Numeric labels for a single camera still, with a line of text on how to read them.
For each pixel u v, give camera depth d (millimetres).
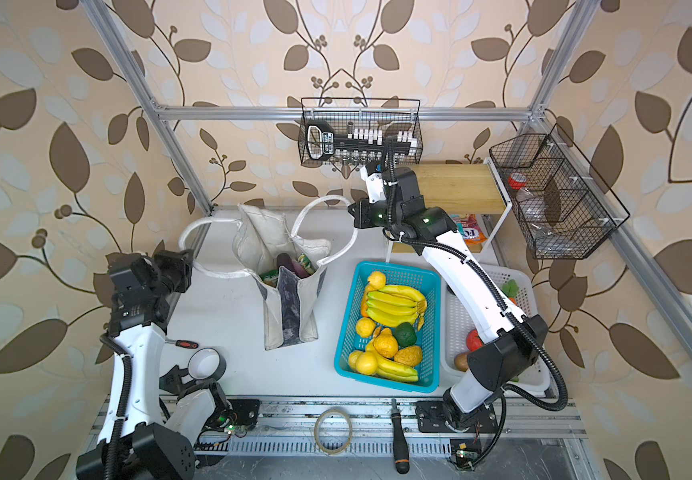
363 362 753
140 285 550
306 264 935
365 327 847
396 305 893
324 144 844
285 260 905
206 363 838
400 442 692
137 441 382
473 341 803
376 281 889
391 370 769
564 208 732
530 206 707
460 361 791
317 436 688
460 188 810
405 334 823
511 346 408
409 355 803
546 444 755
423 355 810
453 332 887
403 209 538
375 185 637
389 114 911
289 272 715
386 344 806
